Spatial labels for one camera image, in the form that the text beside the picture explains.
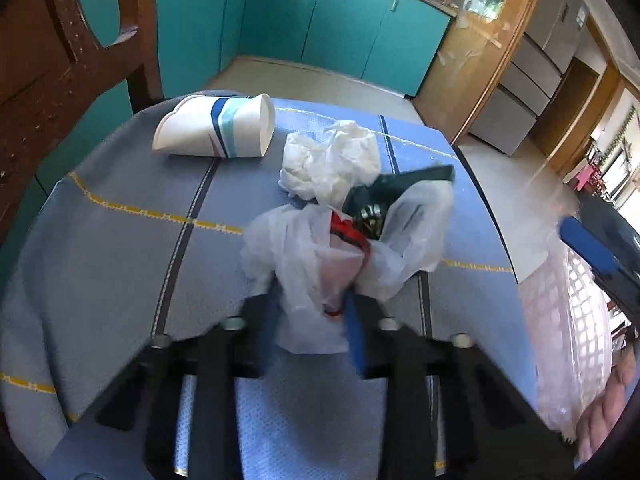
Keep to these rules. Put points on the glass sliding door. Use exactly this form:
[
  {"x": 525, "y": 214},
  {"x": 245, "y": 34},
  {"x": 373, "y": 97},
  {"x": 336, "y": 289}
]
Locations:
[{"x": 467, "y": 67}]

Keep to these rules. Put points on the paper cup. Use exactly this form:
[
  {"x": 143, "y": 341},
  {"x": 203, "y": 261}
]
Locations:
[{"x": 217, "y": 126}]

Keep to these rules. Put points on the white plastic bag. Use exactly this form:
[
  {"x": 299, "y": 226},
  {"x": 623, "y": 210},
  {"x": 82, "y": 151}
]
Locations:
[{"x": 316, "y": 254}]

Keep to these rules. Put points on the blue tablecloth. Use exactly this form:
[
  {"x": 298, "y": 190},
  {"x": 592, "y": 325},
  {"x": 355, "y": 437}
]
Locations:
[{"x": 134, "y": 243}]

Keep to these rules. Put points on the white plastic trash basket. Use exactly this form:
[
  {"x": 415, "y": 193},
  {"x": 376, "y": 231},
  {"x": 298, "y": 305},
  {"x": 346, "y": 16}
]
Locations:
[{"x": 567, "y": 319}]

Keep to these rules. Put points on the teal lower cabinets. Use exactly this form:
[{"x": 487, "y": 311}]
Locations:
[{"x": 390, "y": 43}]

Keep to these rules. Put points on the silver refrigerator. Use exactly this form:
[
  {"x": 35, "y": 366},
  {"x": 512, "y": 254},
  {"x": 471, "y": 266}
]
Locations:
[{"x": 534, "y": 74}]

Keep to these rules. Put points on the person's right hand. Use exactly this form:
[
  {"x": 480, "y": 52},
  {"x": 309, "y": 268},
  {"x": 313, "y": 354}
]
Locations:
[{"x": 601, "y": 415}]

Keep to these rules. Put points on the white tissue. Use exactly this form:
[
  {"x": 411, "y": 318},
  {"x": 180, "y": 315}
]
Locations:
[{"x": 326, "y": 170}]

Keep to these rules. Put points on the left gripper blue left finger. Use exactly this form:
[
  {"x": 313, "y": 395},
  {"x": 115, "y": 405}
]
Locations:
[{"x": 261, "y": 314}]

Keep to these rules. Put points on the dark wooden chair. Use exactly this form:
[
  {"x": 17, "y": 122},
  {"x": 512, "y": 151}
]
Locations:
[{"x": 53, "y": 68}]

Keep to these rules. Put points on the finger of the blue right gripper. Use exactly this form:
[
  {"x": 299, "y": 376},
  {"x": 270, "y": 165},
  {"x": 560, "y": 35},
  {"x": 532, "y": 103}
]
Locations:
[{"x": 601, "y": 260}]

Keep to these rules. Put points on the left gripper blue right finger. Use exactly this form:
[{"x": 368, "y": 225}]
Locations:
[{"x": 370, "y": 347}]

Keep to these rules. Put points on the dark green packet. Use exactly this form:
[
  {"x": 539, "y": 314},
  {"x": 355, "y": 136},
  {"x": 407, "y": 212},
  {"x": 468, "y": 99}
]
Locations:
[{"x": 368, "y": 205}]

